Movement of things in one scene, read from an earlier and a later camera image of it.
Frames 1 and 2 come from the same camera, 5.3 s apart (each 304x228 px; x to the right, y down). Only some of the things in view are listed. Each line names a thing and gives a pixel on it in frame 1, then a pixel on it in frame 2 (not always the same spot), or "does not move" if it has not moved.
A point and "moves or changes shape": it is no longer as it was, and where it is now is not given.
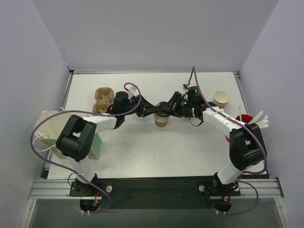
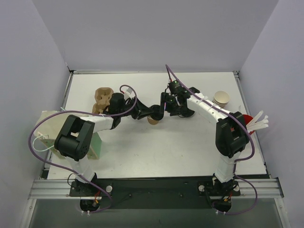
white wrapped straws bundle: x=262 y=124 does not move
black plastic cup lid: x=164 y=109 moves or changes shape
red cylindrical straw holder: x=245 y=118 does not move
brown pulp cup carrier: x=104 y=99 does not move
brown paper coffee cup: x=160 y=121 -> x=152 y=121
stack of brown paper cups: x=221 y=99 does not move
